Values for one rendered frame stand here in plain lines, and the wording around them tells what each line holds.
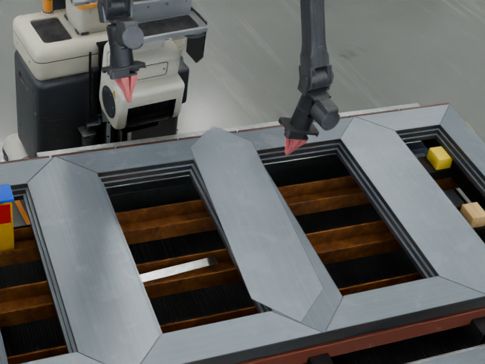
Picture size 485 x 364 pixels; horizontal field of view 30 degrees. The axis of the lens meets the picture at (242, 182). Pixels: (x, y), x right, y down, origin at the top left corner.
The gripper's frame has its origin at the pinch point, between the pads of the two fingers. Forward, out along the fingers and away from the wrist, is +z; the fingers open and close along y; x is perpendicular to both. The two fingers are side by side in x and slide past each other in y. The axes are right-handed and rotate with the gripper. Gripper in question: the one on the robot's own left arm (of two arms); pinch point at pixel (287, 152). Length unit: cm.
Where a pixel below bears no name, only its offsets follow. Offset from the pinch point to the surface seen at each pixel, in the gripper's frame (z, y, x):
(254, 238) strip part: 5.9, -21.1, -29.9
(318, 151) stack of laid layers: 0.4, 11.5, 1.9
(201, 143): 5.7, -21.5, 9.2
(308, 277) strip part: 4.2, -13.6, -45.6
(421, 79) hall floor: 47, 164, 139
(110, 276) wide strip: 15, -57, -34
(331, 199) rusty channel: 10.7, 16.3, -7.1
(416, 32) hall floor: 41, 184, 180
